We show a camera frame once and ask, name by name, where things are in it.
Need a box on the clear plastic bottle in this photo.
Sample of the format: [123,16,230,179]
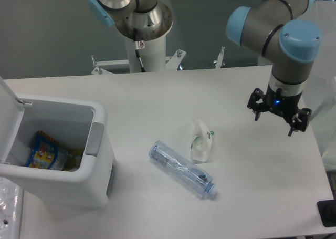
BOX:
[149,140,217,199]

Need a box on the white trash can lid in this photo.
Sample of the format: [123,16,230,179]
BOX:
[1,78,33,162]

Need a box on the white paper wrapper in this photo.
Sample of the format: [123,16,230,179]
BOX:
[190,119,215,163]

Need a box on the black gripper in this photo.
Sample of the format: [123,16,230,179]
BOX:
[247,86,312,137]

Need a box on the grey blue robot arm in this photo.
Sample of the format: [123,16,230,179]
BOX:
[88,0,322,132]

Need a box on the black cable on pedestal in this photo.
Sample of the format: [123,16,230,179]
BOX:
[132,28,146,73]

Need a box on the black device at edge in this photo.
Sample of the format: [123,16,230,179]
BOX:
[317,200,335,227]

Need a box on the white pedestal base frame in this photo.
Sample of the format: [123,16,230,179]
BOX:
[90,46,227,76]

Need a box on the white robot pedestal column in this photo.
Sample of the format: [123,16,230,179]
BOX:
[123,35,166,73]

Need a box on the translucent plastic box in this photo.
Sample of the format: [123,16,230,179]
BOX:
[303,74,335,131]

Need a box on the blue yellow snack wrapper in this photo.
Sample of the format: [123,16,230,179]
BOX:
[25,130,69,171]

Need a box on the clear plastic sheet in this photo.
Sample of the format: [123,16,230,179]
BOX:
[1,178,23,238]

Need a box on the white trash can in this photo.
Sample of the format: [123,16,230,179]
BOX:
[1,93,115,207]

